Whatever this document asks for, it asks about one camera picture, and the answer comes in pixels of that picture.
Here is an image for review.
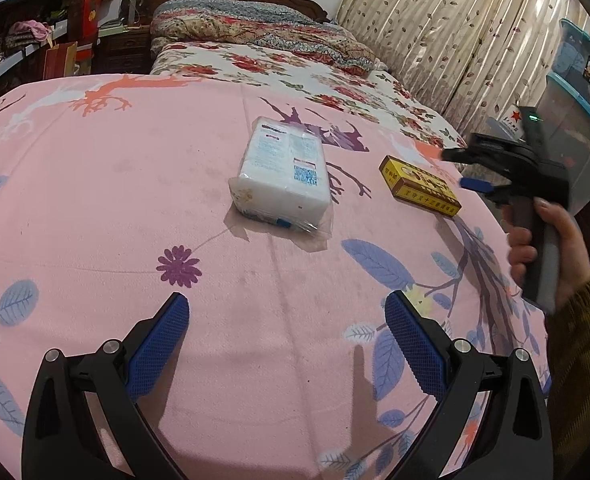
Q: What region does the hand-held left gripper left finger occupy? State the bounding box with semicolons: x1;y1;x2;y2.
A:
21;291;191;480

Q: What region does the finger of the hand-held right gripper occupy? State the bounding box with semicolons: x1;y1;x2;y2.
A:
440;146;477;165
459;176;506;206

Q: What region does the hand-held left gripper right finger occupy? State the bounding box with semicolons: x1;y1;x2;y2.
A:
384;290;556;480

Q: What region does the yellow cardboard box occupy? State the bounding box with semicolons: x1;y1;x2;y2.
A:
379;155;463;218

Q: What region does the person's right forearm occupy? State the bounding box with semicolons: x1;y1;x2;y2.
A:
545;267;590;480

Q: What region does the person's right hand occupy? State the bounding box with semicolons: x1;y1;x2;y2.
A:
506;198;590;312

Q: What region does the white bag with red star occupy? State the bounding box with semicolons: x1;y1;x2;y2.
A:
485;102;526;141

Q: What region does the clear blue-lidded storage box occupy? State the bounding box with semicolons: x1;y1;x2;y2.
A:
535;72;590;221
550;19;590;126

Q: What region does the beige leaf-patterned curtain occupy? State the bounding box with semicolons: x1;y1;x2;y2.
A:
335;0;576;133

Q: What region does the pink printed bedsheet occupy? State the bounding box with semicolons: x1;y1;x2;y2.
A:
0;72;551;480

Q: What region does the white tissue packet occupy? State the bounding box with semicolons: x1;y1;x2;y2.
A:
227;116;336;236

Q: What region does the white red-flowered quilt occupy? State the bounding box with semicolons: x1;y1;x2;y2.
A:
150;42;468;148

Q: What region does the folded patterned quilt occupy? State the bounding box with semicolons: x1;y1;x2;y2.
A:
150;0;381;76

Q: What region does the dark wooden nightstand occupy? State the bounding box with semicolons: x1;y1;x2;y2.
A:
95;25;153;76

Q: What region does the brown-red paper bag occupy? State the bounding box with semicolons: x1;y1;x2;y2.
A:
42;40;78;81

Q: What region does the cluttered shelf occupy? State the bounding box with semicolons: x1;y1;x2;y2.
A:
0;0;100;106

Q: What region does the bright red gift bag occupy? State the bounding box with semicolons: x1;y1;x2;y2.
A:
77;0;100;43

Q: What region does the pink cloth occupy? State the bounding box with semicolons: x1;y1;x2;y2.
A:
7;20;50;43

